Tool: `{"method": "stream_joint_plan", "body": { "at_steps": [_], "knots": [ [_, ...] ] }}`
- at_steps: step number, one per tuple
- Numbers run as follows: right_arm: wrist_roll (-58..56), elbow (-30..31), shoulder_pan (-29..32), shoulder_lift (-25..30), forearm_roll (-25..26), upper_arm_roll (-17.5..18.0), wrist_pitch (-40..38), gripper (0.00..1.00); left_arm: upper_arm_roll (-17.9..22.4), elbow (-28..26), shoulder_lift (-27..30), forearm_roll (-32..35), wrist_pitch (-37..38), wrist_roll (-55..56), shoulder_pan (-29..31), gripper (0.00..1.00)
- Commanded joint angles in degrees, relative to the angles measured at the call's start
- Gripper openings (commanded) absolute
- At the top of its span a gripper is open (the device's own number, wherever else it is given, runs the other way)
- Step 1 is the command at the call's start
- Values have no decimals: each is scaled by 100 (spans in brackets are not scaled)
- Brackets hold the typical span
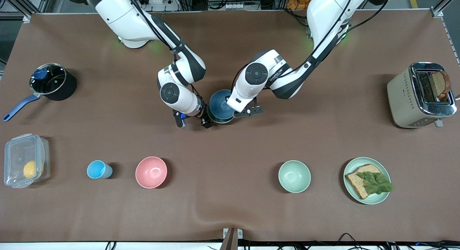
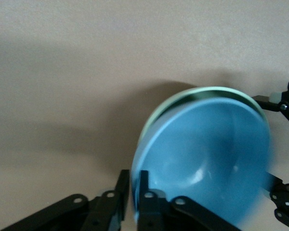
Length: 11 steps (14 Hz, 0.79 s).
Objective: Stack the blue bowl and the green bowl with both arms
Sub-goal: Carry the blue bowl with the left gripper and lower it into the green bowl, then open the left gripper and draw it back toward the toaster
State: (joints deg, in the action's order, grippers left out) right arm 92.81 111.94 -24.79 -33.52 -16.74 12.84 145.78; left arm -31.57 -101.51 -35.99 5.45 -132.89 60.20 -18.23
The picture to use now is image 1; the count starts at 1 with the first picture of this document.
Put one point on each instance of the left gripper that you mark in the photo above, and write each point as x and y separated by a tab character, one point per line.
226	97

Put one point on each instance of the pink bowl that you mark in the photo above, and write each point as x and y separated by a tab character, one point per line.
151	172

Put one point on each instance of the glass lid with blue knob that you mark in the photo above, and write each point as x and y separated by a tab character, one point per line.
54	79

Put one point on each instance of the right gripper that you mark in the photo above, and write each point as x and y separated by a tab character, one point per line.
205	117

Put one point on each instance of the blue bowl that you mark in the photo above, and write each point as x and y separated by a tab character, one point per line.
219	106

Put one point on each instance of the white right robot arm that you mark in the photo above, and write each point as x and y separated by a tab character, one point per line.
122	16

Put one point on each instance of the green plate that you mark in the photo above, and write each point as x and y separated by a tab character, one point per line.
373	199

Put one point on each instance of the white power strip with plugs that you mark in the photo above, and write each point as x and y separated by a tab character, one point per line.
165	6

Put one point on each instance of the brown toast slice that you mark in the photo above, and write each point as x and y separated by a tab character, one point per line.
439	84

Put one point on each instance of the metal mounting bracket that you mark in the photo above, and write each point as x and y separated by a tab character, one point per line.
231	239

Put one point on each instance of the clear plastic lidded container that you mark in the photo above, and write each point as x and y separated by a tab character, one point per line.
16	153

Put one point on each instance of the beige metal toaster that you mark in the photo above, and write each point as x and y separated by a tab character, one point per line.
402	99

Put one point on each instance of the pack of orange buns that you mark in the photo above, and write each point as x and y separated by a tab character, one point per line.
298	2

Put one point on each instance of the light blue cup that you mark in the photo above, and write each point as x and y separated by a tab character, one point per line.
95	169

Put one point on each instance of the green lettuce leaf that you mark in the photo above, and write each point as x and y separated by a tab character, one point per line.
375	183

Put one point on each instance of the yellow lemon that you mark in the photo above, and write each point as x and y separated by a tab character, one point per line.
30	169

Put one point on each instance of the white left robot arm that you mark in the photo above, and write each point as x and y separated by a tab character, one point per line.
323	13

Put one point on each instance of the brown table cover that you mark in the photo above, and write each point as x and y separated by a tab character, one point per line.
251	207

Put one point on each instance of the brown bread slice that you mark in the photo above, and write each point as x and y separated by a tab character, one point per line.
355	183

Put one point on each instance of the green bowl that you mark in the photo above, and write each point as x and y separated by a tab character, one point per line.
294	176
221	122

